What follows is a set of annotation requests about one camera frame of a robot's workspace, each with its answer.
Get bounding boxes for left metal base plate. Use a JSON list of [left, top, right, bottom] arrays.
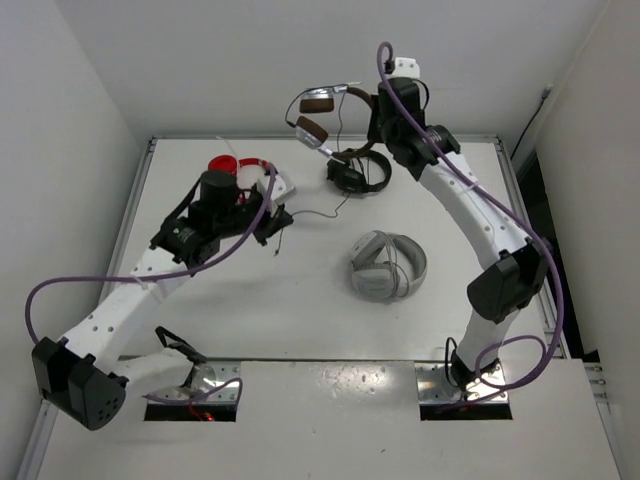
[[144, 361, 243, 406]]

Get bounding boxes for brown silver headphones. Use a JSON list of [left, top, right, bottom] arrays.
[[285, 84, 386, 162]]

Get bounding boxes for red headphones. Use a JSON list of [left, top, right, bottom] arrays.
[[208, 154, 270, 189]]

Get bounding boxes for metal base plate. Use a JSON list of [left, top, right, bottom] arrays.
[[144, 361, 243, 406], [414, 362, 508, 406]]

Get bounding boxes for grey white headphones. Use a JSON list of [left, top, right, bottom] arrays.
[[349, 230, 428, 301]]

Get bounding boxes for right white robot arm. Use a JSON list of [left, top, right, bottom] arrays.
[[368, 77, 549, 389]]

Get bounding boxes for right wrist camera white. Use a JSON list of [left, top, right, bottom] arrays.
[[385, 56, 421, 80]]

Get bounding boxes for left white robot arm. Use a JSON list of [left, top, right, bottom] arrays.
[[31, 165, 296, 431]]

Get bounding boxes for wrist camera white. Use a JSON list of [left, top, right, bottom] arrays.
[[257, 171, 297, 206], [385, 56, 421, 80]]

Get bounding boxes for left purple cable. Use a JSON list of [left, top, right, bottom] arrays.
[[25, 164, 279, 404]]

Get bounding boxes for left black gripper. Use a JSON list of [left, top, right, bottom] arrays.
[[214, 182, 293, 246]]

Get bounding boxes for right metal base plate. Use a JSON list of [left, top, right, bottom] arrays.
[[414, 362, 508, 406]]

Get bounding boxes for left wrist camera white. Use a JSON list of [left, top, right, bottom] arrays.
[[257, 171, 297, 206]]

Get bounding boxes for black headphones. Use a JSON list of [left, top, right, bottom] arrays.
[[327, 151, 392, 195]]

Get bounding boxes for black wall cable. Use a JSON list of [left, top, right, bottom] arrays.
[[510, 88, 551, 161]]

